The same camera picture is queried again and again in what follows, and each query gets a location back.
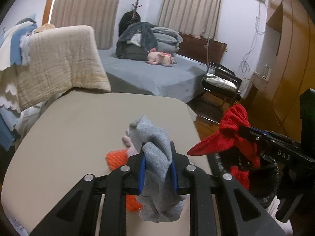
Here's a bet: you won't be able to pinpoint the wooden coat rack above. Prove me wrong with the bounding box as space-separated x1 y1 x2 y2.
131 0 143 22

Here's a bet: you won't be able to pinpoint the black mesh trash bin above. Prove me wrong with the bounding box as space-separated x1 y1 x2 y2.
208 152 281 208

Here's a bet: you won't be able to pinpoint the black coat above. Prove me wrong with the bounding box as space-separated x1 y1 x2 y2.
119 11 141 38

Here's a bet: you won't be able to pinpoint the dark grey fleece blanket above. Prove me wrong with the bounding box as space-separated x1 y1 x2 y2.
116 22 158 61

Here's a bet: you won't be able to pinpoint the folded grey blankets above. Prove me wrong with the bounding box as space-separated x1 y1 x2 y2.
151 27 184 54

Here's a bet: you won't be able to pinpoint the beige quilt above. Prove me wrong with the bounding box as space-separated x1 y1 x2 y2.
16 25 112 111

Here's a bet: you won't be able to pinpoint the grey chair cushion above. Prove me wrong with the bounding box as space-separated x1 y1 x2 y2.
204 76 238 90

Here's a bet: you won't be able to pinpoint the red cloth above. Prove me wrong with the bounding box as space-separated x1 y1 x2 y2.
187 104 261 190

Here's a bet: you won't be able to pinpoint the wooden wardrobe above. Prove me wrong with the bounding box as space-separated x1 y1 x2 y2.
246 0 315 148

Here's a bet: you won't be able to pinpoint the blue and white blanket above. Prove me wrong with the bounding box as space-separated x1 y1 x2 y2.
0 13 38 150

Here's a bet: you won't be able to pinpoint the grey sock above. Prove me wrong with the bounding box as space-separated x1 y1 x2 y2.
129 114 187 224

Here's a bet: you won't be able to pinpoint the pink plush toy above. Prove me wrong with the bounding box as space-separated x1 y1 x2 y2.
147 48 177 67

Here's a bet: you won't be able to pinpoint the pink sock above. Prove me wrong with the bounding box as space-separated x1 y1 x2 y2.
122 129 142 156

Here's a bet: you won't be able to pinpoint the bed with grey-blue sheet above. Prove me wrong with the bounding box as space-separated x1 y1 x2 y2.
98 49 216 104

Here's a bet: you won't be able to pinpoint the black metal chair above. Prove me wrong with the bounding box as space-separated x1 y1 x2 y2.
200 63 243 123

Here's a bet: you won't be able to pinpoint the thin metal stand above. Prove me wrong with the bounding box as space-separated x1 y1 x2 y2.
206 38 212 65

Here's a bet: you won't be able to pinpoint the dark wooden headboard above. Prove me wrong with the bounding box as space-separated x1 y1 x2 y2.
178 32 227 65

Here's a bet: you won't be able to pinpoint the white wall cables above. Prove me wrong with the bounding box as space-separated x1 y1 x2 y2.
239 2 265 79

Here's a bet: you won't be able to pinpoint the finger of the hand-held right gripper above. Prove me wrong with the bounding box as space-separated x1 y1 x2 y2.
237 125 270 142

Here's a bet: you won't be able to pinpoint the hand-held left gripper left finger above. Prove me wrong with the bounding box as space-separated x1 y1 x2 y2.
30 141 148 236

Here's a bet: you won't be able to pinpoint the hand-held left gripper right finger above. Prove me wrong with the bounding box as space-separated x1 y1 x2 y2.
170 141 287 236

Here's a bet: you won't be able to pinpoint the white cloth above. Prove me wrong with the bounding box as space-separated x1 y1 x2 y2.
21 101 50 138

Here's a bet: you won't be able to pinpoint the orange knitted cloth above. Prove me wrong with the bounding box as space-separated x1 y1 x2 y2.
105 149 144 212

